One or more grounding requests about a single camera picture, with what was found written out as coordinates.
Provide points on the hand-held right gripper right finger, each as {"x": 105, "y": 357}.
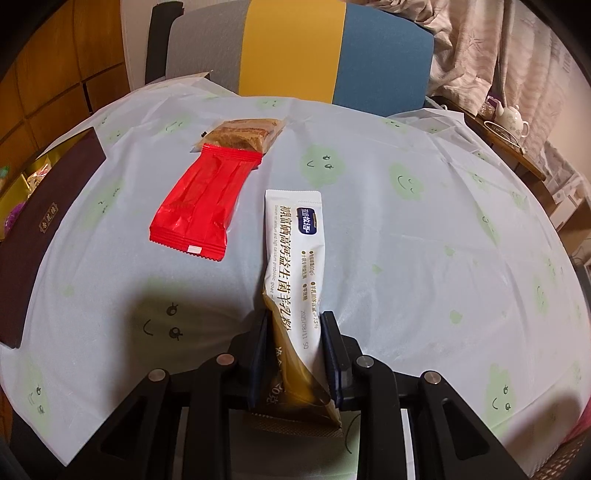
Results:
{"x": 333, "y": 364}

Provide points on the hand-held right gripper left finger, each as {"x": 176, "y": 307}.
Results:
{"x": 258, "y": 364}

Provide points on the white and gold stick packet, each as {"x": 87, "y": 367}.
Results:
{"x": 291, "y": 258}

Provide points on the maroon gift box gold interior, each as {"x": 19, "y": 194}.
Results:
{"x": 37, "y": 240}

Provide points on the beige biscuit packet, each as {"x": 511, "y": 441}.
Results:
{"x": 42, "y": 170}

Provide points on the pale tablecloth with green faces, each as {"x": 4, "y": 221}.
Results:
{"x": 415, "y": 254}

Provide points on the red snack packet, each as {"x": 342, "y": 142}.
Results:
{"x": 198, "y": 207}

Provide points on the clear packet of brown cake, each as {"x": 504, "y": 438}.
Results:
{"x": 244, "y": 134}

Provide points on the wooden side table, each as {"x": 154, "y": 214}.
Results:
{"x": 508, "y": 159}

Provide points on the white patterned plate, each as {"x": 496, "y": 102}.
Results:
{"x": 501, "y": 134}

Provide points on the purple patterned jar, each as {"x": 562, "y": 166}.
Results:
{"x": 488, "y": 107}

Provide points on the white teapot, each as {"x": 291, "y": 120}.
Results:
{"x": 510, "y": 117}

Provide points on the grey yellow blue chair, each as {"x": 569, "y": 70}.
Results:
{"x": 383, "y": 60}

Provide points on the wooden wardrobe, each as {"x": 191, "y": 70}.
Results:
{"x": 46, "y": 69}

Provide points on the patterned beige curtain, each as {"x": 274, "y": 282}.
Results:
{"x": 531, "y": 55}

